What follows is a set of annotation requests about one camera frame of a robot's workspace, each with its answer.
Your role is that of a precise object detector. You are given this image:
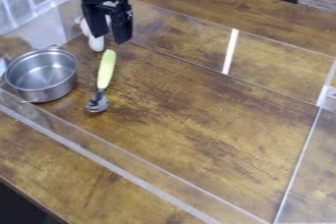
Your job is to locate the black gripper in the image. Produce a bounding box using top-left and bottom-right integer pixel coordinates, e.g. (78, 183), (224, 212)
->
(82, 0), (132, 44)

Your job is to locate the green handled metal spoon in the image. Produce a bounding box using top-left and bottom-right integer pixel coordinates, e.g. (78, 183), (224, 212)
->
(86, 49), (118, 113)

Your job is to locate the white plush toy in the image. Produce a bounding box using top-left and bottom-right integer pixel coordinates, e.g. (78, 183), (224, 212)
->
(75, 16), (106, 52)

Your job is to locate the small steel pot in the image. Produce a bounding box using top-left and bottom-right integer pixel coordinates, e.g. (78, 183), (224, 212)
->
(4, 46), (79, 103)

